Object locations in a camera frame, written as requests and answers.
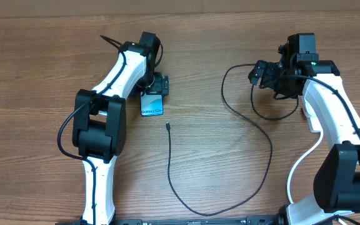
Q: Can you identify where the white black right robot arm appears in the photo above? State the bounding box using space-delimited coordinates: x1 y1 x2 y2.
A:
248 33 360 224

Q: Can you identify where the white power strip cord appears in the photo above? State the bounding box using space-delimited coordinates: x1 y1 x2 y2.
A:
286 131 324 204

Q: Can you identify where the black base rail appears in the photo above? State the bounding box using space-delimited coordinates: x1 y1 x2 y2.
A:
54 215 281 225

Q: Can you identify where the black USB charger cable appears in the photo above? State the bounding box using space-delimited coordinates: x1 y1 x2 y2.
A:
165 63 300 217

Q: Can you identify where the white power strip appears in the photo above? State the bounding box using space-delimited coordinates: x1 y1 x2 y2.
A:
302 104 323 133

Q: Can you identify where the blue Galaxy smartphone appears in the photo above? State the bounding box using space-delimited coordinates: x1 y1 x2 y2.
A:
141 94 164 117

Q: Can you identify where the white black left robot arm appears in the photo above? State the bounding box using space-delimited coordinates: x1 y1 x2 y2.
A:
57 32 169 224

